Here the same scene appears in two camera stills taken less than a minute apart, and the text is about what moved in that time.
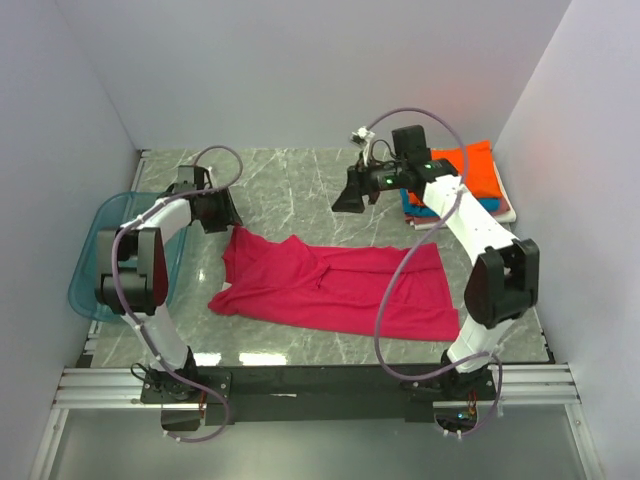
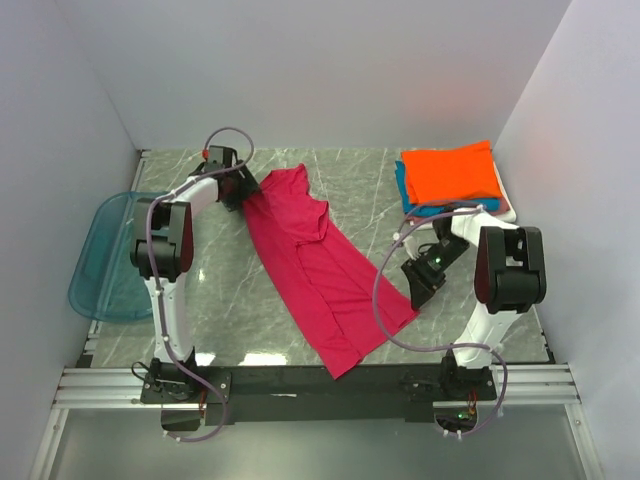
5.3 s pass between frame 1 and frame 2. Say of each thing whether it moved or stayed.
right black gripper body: moved
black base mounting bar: stayed
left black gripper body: moved
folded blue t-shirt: stayed
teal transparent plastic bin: stayed
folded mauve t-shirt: stayed
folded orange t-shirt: stayed
